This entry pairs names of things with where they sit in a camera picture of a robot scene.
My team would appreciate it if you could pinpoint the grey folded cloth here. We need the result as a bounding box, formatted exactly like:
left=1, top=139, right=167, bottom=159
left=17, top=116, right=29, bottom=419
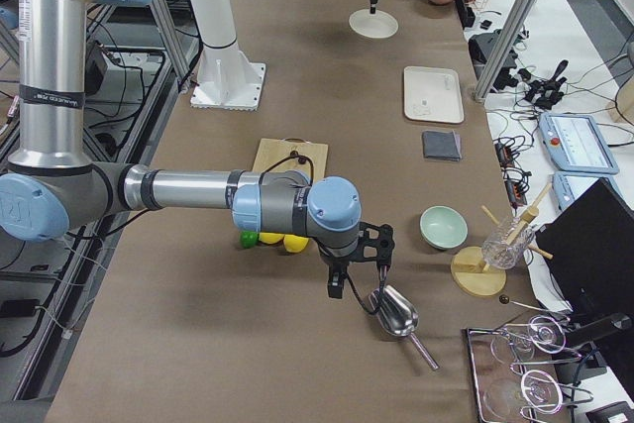
left=422, top=130, right=462, bottom=161

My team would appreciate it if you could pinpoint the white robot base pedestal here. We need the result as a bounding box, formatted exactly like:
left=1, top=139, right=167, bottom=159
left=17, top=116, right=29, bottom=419
left=190, top=0, right=266, bottom=111

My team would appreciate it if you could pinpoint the yellow lemon lower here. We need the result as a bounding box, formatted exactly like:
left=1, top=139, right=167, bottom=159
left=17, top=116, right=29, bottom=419
left=282, top=235, right=310, bottom=254

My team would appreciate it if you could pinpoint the cream rabbit tray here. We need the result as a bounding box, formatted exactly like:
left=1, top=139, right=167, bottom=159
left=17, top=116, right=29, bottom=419
left=403, top=66, right=465, bottom=124

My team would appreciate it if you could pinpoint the aluminium frame post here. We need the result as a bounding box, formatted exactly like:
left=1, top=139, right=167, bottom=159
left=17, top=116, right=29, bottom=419
left=474, top=0, right=536, bottom=104

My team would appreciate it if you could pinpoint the black monitor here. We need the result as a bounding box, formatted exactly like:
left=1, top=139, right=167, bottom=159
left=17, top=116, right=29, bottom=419
left=536, top=178, right=633, bottom=318

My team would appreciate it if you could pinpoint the wooden cutting board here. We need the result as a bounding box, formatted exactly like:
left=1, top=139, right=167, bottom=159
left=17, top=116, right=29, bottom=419
left=252, top=138, right=328, bottom=181

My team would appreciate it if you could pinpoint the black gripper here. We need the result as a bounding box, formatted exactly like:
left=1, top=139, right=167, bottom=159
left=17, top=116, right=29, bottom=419
left=317, top=222, right=394, bottom=299

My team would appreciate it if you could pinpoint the metal scoop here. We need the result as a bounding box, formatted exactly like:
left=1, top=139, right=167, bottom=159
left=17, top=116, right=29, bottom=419
left=369, top=284, right=439, bottom=370

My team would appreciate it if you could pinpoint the yellow lemon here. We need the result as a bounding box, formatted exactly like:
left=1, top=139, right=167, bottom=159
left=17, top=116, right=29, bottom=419
left=282, top=235, right=310, bottom=254
left=259, top=232, right=284, bottom=245

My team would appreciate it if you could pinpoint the blue teach pendant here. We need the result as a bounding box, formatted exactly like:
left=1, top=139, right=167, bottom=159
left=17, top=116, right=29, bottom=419
left=538, top=113, right=620, bottom=175

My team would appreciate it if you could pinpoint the round cream plate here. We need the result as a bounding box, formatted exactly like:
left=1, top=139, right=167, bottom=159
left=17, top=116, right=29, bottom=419
left=349, top=9, right=398, bottom=40

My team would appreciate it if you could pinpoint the wire glass rack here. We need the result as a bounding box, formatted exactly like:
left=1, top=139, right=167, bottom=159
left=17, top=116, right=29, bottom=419
left=464, top=314, right=594, bottom=422

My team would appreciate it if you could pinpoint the clear glass cup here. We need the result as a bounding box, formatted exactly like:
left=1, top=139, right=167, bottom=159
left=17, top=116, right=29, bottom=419
left=481, top=217, right=535, bottom=270

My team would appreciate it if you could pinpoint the yellow lemon upper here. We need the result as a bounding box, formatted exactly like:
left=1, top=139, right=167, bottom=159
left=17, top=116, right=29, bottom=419
left=259, top=232, right=284, bottom=245

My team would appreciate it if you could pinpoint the wooden cup rack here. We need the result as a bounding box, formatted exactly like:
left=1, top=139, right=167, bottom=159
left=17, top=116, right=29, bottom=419
left=451, top=183, right=553, bottom=297

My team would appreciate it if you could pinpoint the mint green bowl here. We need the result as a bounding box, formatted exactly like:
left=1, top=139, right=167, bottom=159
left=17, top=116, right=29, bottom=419
left=419, top=205, right=468, bottom=251

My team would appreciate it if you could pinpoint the green lime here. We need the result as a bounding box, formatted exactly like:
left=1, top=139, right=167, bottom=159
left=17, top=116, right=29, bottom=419
left=239, top=231, right=259, bottom=249

